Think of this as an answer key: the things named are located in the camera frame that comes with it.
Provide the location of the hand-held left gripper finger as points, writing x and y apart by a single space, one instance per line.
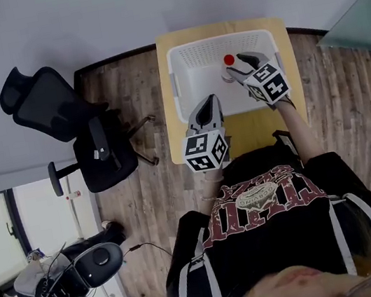
220 118
191 124

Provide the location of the white plastic basket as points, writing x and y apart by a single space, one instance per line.
202 84

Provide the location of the bottle with red cap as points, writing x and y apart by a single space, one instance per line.
229 60

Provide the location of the person's left forearm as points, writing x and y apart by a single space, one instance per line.
213 183

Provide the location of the frosted glass door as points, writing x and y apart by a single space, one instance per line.
359 24

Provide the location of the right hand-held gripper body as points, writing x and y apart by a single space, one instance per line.
270 83

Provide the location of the black grey striped trouser leg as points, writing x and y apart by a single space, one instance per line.
288 145

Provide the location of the black mesh office chair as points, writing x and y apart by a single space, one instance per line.
49 104

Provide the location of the small red white fixture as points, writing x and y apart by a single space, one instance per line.
74 195

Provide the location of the person's black printed shirt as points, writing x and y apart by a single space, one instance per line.
275 235

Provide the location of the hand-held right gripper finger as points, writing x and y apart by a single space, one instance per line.
238 76
260 58

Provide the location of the light wooden table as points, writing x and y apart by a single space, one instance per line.
250 131

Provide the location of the person's head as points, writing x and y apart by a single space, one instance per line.
295 288

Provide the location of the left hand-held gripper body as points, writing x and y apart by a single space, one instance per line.
200 150

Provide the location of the person's right forearm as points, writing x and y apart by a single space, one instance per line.
302 134

